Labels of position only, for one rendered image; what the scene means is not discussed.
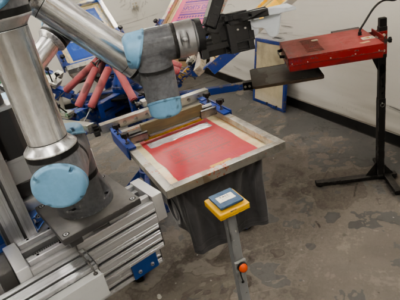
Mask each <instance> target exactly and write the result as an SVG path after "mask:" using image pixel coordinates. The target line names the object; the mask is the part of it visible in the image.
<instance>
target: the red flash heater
mask: <svg viewBox="0 0 400 300"><path fill-rule="evenodd" d="M361 31H362V35H361V36H358V32H359V29H354V30H348V31H344V32H337V33H330V34H326V35H319V36H313V37H306V38H302V39H295V40H288V41H284V42H279V45H280V49H281V48H282V52H281V55H285V56H286V59H285V58H284V61H285V63H286V65H287V67H288V69H289V71H290V72H294V71H301V70H308V69H312V68H320V67H327V66H331V65H338V64H346V63H353V62H357V61H364V60H372V59H376V58H383V54H384V51H385V43H384V36H383V35H382V34H381V33H379V32H378V31H376V30H374V29H371V32H366V31H365V30H364V29H361ZM314 39H318V41H315V42H312V41H311V40H314Z"/></svg>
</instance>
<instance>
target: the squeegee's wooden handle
mask: <svg viewBox="0 0 400 300"><path fill-rule="evenodd" d="M200 111H202V105H201V104H200V103H198V104H195V105H191V106H189V107H186V108H183V109H182V110H181V112H179V113H178V114H177V115H175V116H173V117H170V118H165V119H157V118H155V119H152V120H149V121H146V122H144V123H140V124H139V125H140V129H141V132H144V131H145V130H147V131H148V132H147V133H148V136H149V135H150V134H152V133H155V132H158V131H160V130H163V129H166V128H168V127H171V126H174V125H177V124H180V123H182V122H185V121H188V120H191V119H193V118H196V117H200V118H201V114H200Z"/></svg>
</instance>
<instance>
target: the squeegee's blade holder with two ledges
mask: <svg viewBox="0 0 400 300"><path fill-rule="evenodd" d="M199 119H200V117H196V118H193V119H191V120H188V121H185V122H182V123H180V124H177V125H174V126H171V127H168V128H166V129H163V130H160V131H158V132H155V133H152V134H150V135H149V136H150V137H152V136H155V135H157V134H160V133H163V132H166V131H168V130H171V129H174V128H176V127H179V126H182V125H184V124H187V123H190V122H193V121H195V120H199Z"/></svg>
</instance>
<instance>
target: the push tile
mask: <svg viewBox="0 0 400 300"><path fill-rule="evenodd" d="M208 199H209V200H210V201H211V202H212V203H213V204H214V205H216V206H217V207H218V208H219V209H220V210H223V209H225V208H228V207H230V206H232V205H234V204H237V203H238V202H241V201H243V198H242V197H241V196H240V195H239V194H238V193H236V192H235V191H234V190H233V189H232V188H228V189H226V190H223V191H221V192H219V193H216V194H215V195H212V196H210V197H208Z"/></svg>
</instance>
